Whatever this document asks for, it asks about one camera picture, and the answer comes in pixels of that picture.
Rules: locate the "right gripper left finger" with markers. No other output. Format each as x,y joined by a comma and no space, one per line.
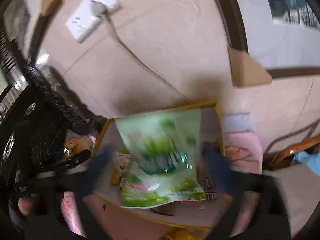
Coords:
46,221

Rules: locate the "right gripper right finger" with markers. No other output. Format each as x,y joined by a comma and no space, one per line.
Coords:
269,219

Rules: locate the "green snack bag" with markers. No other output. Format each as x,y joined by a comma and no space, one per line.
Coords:
164,146

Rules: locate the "yellow transparent snack bag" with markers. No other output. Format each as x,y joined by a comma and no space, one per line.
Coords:
186,234

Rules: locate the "person's left hand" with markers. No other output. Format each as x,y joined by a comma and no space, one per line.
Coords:
26,204

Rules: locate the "wooden armchair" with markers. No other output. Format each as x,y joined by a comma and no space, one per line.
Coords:
300,189

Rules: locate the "pink floral tablecloth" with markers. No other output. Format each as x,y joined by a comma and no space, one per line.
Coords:
242,147

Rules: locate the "dark carved wooden furniture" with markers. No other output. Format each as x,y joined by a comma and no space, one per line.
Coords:
35,124

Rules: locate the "blue cloth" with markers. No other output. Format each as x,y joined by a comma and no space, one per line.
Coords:
312,161

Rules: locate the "yellow cardboard box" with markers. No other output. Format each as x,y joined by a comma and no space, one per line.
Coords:
115,176

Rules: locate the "landscape ink framed painting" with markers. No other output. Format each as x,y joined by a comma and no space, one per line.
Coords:
25,22

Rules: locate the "white wall socket left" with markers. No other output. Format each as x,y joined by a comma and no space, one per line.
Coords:
82,22

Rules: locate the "lotus painting with frame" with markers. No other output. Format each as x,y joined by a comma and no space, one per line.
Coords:
271,39

